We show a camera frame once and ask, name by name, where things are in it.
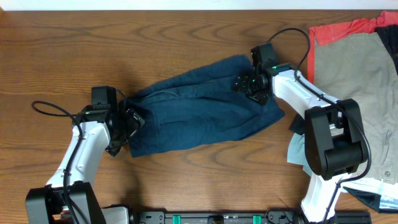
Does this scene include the dark blue denim shorts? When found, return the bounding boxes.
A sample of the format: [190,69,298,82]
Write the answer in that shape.
[127,55,284,157]

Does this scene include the black lace garment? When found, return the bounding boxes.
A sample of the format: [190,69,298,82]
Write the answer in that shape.
[376,25,398,70]

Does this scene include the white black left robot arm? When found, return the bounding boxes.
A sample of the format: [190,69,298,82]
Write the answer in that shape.
[25,105,145,223]

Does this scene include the black garment with printed label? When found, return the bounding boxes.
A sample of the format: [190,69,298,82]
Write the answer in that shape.
[289,114,305,135]

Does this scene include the light blue garment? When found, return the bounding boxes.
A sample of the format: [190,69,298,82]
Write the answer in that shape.
[287,133,312,176]

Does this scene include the red orange t-shirt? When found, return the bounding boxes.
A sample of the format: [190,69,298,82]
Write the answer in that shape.
[307,11,397,83]

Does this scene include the khaki grey shorts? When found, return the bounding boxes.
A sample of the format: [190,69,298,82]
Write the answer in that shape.
[313,33,397,184]

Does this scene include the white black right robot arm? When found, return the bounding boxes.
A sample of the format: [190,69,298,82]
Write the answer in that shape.
[233,63,371,223]

